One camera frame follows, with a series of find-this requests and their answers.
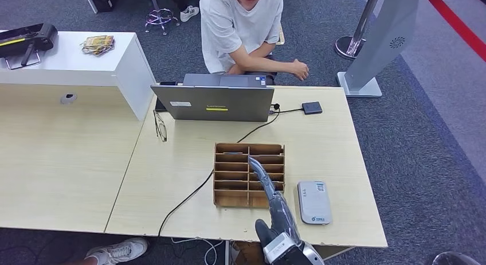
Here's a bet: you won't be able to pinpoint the silver kiosk stand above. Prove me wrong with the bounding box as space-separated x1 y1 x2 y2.
337 0 421 98

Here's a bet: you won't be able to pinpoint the black laptop power cable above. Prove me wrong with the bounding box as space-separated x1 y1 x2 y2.
157 103 281 237

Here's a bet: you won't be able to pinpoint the stack of gold cards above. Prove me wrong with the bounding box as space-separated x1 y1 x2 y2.
80 34 115 57

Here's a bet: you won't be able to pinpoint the black-rimmed eyeglasses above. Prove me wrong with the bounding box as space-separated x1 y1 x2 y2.
152 110 168 143

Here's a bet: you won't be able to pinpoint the small dark square hub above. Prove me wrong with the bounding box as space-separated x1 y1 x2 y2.
301 101 323 115

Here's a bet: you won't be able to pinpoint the wooden card organizer box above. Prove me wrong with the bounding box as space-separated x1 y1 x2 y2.
212 142 285 210

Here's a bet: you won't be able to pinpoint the white cable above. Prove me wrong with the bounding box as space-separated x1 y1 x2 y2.
171 238 225 265

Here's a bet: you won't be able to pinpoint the brown box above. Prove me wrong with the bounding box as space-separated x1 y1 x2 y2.
230 241 266 265

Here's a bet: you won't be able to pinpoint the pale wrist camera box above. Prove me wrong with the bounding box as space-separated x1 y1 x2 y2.
262 232 312 265

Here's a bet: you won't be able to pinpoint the chrome stool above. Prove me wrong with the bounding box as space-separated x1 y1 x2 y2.
132 0 181 35

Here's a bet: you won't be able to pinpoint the clear round object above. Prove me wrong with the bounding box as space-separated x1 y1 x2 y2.
432 251 483 265

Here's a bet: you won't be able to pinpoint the white card reader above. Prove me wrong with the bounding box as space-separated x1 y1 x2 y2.
297 181 334 225

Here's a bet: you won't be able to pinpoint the person's right hand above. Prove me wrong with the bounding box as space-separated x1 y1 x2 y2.
292 59 310 81

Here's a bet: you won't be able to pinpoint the large white sneaker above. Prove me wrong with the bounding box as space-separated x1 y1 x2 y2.
84 237 149 265

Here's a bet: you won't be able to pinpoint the chrome stanchion post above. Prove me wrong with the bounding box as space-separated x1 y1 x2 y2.
335 0 382 60

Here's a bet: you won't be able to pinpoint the person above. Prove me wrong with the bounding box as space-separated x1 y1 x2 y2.
199 0 310 85

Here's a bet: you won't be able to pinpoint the black device with wire stand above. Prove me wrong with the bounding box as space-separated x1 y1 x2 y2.
0 23 58 71

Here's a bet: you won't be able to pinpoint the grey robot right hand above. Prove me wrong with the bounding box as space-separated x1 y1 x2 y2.
247 156 304 252

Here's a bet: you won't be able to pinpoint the grey laptop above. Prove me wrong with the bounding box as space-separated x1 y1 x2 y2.
150 73 275 123

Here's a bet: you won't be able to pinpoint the white cabinet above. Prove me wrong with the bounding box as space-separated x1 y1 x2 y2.
0 30 156 122

